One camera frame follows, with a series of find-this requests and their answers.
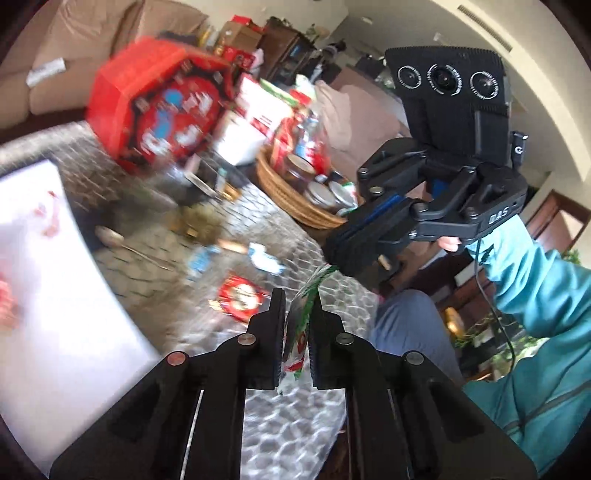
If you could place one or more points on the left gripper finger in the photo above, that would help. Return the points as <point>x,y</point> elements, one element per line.
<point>406,419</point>
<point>184,418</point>

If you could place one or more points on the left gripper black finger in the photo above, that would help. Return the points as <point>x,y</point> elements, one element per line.
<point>379,227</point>

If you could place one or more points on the green white snack packet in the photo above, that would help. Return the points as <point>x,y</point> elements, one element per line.
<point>298,318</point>

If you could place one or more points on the red snack packet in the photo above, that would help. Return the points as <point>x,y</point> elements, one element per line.
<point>238,298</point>

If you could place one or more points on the teal sleeved right forearm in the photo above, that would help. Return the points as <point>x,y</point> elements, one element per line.
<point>544,402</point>

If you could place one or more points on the person's right hand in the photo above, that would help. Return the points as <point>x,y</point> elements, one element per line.
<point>450,244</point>

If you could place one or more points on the jar with white lid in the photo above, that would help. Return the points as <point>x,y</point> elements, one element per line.
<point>320,196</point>

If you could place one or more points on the dark jar brown lid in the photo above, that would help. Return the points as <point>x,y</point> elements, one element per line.
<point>297,172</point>

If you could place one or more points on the woven wicker basket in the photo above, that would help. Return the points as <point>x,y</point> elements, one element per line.
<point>289,199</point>

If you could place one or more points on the white paper bag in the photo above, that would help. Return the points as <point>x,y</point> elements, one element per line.
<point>70,350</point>

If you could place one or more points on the blue white snack packet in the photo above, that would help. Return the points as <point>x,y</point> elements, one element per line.
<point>200,262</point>

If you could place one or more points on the patterned grey white blanket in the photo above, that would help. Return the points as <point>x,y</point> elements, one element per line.
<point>285,436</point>

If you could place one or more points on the metal spoon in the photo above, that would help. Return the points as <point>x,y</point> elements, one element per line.
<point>113,239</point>

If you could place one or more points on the dark wooden cabinet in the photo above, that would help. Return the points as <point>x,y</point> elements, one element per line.
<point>285,50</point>

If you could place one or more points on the red octagonal gift box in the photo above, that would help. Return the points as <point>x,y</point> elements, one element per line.
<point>156,101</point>

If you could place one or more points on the beige sofa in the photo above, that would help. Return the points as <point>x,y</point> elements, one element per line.
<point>51,65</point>

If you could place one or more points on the black camera box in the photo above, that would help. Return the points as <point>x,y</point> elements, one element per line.
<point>456,99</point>

